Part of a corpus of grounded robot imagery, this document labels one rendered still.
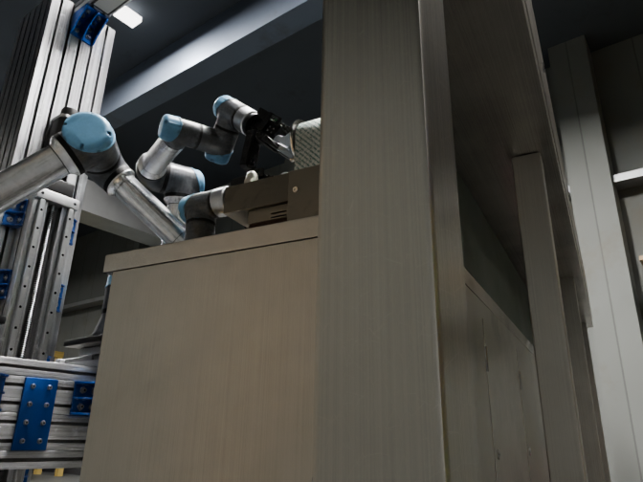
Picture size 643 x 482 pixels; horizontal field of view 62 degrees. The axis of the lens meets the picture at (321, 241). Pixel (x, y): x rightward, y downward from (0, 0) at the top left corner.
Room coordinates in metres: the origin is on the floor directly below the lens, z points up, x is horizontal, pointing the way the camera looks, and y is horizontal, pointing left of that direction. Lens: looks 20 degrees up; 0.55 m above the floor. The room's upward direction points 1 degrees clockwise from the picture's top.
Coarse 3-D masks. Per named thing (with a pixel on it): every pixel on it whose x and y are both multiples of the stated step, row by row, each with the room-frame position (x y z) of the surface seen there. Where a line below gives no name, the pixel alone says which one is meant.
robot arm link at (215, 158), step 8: (208, 128) 1.34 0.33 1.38; (216, 128) 1.35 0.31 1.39; (224, 128) 1.34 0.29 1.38; (208, 136) 1.34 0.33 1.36; (216, 136) 1.35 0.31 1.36; (224, 136) 1.35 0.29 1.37; (232, 136) 1.36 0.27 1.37; (200, 144) 1.35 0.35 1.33; (208, 144) 1.35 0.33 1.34; (216, 144) 1.36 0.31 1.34; (224, 144) 1.37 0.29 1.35; (232, 144) 1.38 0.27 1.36; (208, 152) 1.39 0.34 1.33; (216, 152) 1.38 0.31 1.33; (224, 152) 1.39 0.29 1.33; (232, 152) 1.41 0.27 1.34; (216, 160) 1.40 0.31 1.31; (224, 160) 1.41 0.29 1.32
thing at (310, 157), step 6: (306, 150) 1.14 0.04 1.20; (312, 150) 1.13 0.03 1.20; (318, 150) 1.12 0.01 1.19; (300, 156) 1.14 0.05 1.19; (306, 156) 1.14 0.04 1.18; (312, 156) 1.13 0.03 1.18; (318, 156) 1.12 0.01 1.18; (300, 162) 1.14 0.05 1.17; (306, 162) 1.14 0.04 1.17; (312, 162) 1.13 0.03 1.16; (318, 162) 1.12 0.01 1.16; (300, 168) 1.14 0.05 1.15
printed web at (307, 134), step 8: (312, 120) 1.14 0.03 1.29; (320, 120) 1.13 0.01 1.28; (304, 128) 1.14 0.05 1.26; (312, 128) 1.13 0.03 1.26; (320, 128) 1.12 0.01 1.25; (296, 136) 1.15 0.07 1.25; (304, 136) 1.14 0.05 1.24; (312, 136) 1.13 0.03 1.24; (320, 136) 1.12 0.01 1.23; (296, 144) 1.15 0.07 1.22; (304, 144) 1.14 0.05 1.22; (312, 144) 1.13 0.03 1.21
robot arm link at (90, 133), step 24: (72, 120) 1.15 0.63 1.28; (96, 120) 1.17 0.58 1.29; (72, 144) 1.16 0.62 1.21; (96, 144) 1.17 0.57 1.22; (24, 168) 1.16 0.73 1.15; (48, 168) 1.18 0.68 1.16; (72, 168) 1.20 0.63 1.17; (96, 168) 1.27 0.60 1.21; (0, 192) 1.16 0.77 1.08; (24, 192) 1.19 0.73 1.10
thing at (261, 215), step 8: (264, 208) 0.96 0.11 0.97; (272, 208) 0.95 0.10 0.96; (280, 208) 0.95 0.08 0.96; (248, 216) 0.98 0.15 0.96; (256, 216) 0.97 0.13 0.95; (264, 216) 0.96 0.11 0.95; (272, 216) 0.95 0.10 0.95; (280, 216) 0.94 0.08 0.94; (248, 224) 0.98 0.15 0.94; (256, 224) 0.97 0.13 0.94; (264, 224) 0.96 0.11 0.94
